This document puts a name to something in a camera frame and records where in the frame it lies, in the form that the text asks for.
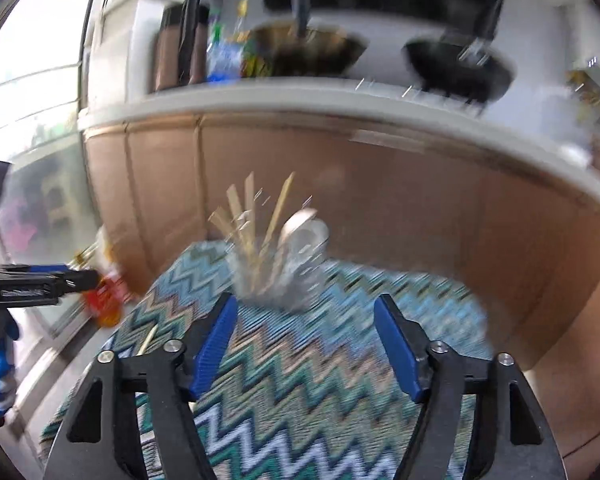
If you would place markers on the black wok with lid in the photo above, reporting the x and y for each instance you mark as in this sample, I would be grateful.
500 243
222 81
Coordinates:
468 68

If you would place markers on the blue white salt bag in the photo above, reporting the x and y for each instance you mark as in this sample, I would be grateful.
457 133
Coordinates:
224 62

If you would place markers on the wire utensil holder clear cup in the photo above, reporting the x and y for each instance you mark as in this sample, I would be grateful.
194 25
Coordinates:
286 274

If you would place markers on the cream chopstick short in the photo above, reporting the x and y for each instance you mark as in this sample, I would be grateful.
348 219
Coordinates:
146 342

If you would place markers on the bronze wok with handle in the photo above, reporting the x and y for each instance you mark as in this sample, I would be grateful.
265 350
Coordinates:
295 48

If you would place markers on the green cap bottle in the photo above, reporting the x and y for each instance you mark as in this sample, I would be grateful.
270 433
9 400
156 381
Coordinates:
215 34

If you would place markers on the copper knife block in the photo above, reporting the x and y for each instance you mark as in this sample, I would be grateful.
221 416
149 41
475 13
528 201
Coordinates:
181 45

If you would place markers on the cream white ceramic spoon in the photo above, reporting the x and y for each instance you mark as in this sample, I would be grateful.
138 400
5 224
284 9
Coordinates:
295 222

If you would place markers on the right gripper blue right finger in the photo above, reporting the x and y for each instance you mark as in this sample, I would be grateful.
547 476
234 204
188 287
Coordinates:
399 353

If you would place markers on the cream chopstick curved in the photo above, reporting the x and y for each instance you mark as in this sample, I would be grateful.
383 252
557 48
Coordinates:
277 212

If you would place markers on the dark sauce bottle yellow label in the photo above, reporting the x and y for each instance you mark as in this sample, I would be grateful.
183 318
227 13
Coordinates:
253 65

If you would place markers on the clear bottle yellow cap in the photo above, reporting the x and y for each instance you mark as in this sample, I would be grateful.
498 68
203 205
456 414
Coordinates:
240 34

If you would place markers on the zigzag knitted mat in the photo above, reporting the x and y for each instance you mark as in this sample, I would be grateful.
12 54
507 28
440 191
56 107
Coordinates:
304 395

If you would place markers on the copper lower cabinets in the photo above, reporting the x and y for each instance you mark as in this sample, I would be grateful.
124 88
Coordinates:
522 234

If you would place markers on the amber cooking oil bottle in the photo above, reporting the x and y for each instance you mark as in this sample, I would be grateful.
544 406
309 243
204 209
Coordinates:
107 300

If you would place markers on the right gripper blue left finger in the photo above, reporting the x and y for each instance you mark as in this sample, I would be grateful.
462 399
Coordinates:
208 355

